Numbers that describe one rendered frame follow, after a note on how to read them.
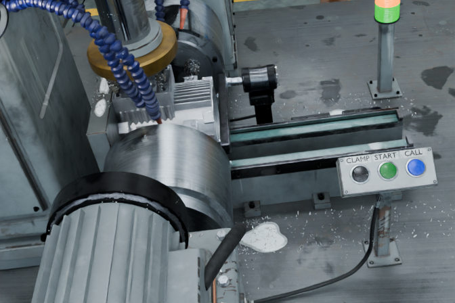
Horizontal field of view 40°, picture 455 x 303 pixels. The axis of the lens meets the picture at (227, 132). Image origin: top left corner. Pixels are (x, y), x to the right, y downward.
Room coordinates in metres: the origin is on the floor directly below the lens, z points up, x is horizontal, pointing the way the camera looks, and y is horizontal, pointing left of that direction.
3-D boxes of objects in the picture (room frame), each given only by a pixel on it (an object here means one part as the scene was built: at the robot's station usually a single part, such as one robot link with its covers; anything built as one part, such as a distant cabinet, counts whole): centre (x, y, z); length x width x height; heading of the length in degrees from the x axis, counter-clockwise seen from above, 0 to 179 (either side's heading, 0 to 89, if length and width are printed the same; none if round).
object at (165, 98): (1.08, 0.16, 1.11); 0.12 x 0.11 x 0.07; 85
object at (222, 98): (1.09, 0.00, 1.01); 0.26 x 0.04 x 0.03; 175
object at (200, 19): (1.36, 0.09, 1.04); 0.41 x 0.25 x 0.25; 175
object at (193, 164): (0.77, 0.14, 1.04); 0.37 x 0.25 x 0.25; 175
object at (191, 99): (1.07, 0.12, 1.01); 0.20 x 0.19 x 0.19; 85
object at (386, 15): (1.33, -0.45, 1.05); 0.06 x 0.06 x 0.04
